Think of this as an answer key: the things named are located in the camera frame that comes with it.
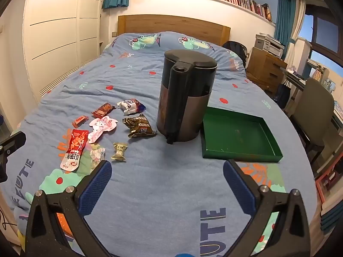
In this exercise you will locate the red stool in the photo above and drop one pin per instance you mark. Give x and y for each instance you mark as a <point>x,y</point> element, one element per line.
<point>320,182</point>

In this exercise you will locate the long red snack packet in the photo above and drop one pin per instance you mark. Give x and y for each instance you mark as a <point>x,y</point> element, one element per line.
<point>73,150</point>

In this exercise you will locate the pink cartoon snack packet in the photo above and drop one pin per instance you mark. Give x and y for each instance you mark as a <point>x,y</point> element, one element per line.
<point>103,125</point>

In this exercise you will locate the green metal tray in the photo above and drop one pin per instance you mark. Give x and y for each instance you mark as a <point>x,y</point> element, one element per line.
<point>235,133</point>

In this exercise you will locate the white wardrobe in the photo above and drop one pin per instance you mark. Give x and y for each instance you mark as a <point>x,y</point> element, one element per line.
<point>59,32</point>

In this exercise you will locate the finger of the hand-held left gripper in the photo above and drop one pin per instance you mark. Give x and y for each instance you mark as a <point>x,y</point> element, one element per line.
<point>13,142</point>
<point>3,168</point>

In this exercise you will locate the white printer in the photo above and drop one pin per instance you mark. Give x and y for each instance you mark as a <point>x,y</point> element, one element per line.
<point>269,45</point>

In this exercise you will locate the dark red snack packet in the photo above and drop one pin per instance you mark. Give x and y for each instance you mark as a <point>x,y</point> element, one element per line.
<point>102,109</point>

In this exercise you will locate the clear pink candy packet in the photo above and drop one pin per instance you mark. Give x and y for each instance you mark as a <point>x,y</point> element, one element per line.
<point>96,156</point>

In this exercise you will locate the white blue snack packet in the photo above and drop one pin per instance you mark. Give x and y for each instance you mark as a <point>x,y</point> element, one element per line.
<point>131,105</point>

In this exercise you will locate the blue printed blanket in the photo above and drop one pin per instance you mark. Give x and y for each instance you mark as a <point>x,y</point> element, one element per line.
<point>160,192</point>

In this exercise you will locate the wooden dresser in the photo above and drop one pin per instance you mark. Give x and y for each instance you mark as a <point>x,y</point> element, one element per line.
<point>265,67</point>

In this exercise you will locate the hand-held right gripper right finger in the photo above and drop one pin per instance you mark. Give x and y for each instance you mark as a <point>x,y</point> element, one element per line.
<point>238,187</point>

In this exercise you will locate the small gold candy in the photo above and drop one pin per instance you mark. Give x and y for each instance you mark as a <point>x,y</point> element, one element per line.
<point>119,151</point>

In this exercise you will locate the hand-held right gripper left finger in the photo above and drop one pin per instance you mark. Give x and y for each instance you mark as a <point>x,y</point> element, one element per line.
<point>96,184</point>

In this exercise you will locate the brown gold snack packet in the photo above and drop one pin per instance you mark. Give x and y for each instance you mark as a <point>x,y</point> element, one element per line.
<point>139,127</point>

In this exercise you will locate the black backpack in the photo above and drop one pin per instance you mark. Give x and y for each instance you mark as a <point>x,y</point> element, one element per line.
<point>235,52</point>

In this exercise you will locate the wooden bed headboard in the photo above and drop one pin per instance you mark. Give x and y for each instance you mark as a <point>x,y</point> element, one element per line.
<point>174,26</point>

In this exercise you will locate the small red snack packet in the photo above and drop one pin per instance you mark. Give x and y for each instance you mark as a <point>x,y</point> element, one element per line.
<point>80,120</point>

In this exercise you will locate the dark shopping bag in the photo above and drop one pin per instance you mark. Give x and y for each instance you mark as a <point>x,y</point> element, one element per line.
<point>282,95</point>

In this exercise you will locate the beige chair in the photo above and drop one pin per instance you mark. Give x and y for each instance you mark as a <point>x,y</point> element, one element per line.
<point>313,104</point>

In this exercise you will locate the grey study desk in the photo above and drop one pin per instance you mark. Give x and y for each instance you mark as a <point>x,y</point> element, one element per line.
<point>294,81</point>

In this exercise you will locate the stack of books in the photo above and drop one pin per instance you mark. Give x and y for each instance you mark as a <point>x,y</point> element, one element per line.
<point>331,214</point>

